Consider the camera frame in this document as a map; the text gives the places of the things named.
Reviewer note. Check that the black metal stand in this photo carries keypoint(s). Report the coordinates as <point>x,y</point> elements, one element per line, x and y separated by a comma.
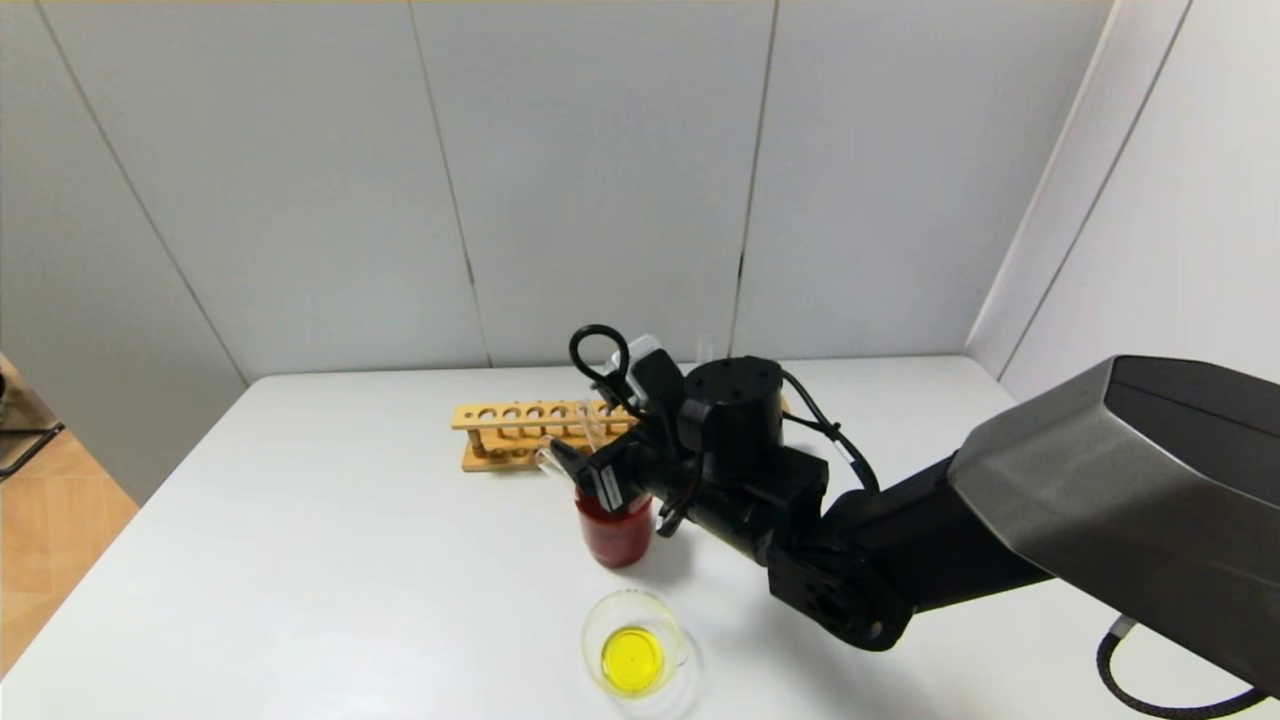
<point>30,431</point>

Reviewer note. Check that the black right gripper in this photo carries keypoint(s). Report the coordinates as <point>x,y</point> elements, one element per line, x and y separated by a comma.
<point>607,481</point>

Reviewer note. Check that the clear glass beaker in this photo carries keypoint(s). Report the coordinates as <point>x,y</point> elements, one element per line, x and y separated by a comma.
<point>640,650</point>

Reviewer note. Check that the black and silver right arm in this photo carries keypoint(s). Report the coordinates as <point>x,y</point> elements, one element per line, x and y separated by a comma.
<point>1000,520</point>

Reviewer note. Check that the red plastic cup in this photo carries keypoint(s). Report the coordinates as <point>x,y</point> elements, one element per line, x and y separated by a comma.
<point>615,540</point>

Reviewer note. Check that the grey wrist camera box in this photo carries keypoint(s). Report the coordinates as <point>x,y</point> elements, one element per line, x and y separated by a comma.
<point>650,375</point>

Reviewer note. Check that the wooden test tube rack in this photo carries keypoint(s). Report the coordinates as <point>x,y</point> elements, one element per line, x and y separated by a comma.
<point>500,455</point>

